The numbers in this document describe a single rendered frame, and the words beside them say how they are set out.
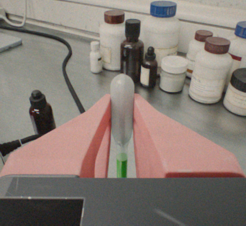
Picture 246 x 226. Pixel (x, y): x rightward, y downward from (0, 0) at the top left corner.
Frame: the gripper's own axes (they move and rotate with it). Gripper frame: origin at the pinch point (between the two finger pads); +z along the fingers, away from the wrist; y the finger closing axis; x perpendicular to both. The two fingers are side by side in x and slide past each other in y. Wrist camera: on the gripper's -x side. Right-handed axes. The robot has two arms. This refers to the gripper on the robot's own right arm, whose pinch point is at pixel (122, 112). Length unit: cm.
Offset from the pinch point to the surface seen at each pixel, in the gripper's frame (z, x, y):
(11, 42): 46, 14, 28
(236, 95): 19.0, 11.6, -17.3
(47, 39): 51, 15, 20
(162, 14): 31.6, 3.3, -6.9
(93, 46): 32.0, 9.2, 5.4
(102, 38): 33.7, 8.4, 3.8
